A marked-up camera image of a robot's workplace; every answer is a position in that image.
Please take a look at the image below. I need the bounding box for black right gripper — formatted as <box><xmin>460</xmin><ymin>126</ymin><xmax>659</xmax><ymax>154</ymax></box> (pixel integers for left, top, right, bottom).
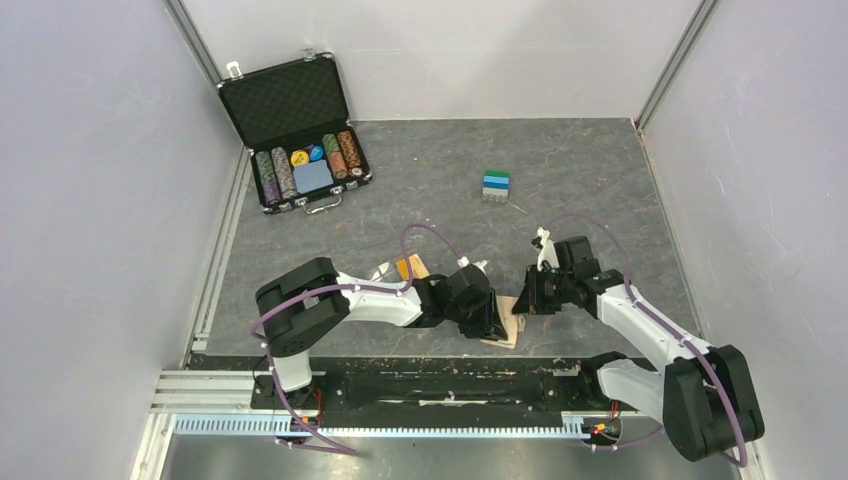
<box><xmin>511</xmin><ymin>264</ymin><xmax>574</xmax><ymax>315</ymax></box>

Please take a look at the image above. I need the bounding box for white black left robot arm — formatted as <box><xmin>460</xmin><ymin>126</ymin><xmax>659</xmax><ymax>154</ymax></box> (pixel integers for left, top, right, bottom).
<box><xmin>251</xmin><ymin>257</ymin><xmax>508</xmax><ymax>408</ymax></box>

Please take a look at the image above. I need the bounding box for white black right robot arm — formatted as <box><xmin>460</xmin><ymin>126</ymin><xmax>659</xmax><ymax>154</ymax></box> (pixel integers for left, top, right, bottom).
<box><xmin>513</xmin><ymin>228</ymin><xmax>765</xmax><ymax>461</ymax></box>

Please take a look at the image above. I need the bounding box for clear acrylic card tray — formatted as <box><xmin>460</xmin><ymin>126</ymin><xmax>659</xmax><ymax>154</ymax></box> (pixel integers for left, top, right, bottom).
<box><xmin>367</xmin><ymin>253</ymin><xmax>430</xmax><ymax>283</ymax></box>

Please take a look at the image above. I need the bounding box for blue green block stack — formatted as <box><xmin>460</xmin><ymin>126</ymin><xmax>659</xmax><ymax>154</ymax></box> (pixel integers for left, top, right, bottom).
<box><xmin>481</xmin><ymin>170</ymin><xmax>511</xmax><ymax>202</ymax></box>

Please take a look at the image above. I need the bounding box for black poker chip case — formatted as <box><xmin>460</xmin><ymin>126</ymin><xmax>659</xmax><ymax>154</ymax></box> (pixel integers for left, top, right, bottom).
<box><xmin>216</xmin><ymin>49</ymin><xmax>373</xmax><ymax>214</ymax></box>

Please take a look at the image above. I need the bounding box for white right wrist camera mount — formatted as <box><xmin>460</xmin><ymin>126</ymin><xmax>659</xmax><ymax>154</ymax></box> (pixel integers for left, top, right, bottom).
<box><xmin>531</xmin><ymin>227</ymin><xmax>559</xmax><ymax>271</ymax></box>

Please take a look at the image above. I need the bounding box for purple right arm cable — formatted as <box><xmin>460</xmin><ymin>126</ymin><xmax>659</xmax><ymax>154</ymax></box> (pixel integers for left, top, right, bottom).
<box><xmin>543</xmin><ymin>211</ymin><xmax>750</xmax><ymax>469</ymax></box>

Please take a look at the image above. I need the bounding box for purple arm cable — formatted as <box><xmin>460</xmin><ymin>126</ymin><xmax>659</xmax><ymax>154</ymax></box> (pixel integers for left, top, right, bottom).
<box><xmin>248</xmin><ymin>222</ymin><xmax>468</xmax><ymax>457</ymax></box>
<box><xmin>543</xmin><ymin>211</ymin><xmax>750</xmax><ymax>469</ymax></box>

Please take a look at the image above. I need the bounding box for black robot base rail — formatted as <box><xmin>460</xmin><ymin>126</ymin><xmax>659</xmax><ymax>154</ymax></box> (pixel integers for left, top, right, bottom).
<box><xmin>188</xmin><ymin>354</ymin><xmax>644</xmax><ymax>432</ymax></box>

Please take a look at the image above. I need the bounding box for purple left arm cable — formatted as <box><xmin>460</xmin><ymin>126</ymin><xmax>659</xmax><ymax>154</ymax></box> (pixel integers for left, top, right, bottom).
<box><xmin>248</xmin><ymin>222</ymin><xmax>468</xmax><ymax>457</ymax></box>

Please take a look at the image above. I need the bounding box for white toothed cable rail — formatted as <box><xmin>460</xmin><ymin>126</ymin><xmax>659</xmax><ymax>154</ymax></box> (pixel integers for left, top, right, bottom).
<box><xmin>173</xmin><ymin>413</ymin><xmax>590</xmax><ymax>440</ymax></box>

